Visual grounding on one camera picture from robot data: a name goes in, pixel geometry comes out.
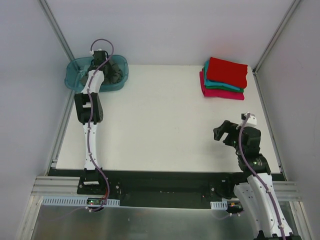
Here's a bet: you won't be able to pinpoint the pink folded t shirt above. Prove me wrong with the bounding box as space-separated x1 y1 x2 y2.
199 71 245 101

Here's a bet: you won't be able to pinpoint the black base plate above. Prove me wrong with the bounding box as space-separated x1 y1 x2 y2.
48 169 250 210

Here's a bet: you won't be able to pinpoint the grey t shirt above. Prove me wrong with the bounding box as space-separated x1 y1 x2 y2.
80 60 123 86

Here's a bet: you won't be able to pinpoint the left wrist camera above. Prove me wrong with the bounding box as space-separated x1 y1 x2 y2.
89 48 103 56

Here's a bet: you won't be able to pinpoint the teal folded t shirt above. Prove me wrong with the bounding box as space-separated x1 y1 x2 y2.
204 60 238 90

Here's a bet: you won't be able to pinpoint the left aluminium frame post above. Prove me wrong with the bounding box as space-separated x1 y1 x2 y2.
37 0 75 61

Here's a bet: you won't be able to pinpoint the aluminium frame post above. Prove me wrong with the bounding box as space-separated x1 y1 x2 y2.
252 0 303 76
37 0 75 61

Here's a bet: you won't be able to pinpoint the left white cable duct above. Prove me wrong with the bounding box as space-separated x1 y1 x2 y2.
42 196 104 208

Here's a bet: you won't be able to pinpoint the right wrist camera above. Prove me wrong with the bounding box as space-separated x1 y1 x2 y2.
241 112 257 127

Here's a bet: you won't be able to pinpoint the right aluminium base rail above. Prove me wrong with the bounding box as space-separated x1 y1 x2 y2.
273 181 302 202

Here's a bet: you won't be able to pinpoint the green folded t shirt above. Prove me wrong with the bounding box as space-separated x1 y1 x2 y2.
203 60 244 93

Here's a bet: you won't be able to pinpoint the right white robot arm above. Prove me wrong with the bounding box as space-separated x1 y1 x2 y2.
213 120 301 240

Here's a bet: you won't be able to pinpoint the teal plastic bin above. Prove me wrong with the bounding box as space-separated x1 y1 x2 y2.
64 54 130 92

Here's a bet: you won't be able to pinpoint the red folded t shirt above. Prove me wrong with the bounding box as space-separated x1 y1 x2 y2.
206 57 248 89

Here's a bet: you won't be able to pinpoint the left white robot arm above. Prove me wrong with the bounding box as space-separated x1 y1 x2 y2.
74 49 109 195

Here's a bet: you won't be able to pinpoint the right white cable duct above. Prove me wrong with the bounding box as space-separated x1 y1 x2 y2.
210 201 228 211

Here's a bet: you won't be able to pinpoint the right aluminium frame post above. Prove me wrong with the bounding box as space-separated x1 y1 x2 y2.
252 0 303 76

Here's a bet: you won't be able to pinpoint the white cable duct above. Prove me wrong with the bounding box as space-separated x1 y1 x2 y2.
42 196 104 208
210 201 228 211

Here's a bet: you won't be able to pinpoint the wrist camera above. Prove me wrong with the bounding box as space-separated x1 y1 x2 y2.
89 48 103 56
241 112 257 127

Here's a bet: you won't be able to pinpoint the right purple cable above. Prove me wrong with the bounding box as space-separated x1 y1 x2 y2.
212 112 287 240

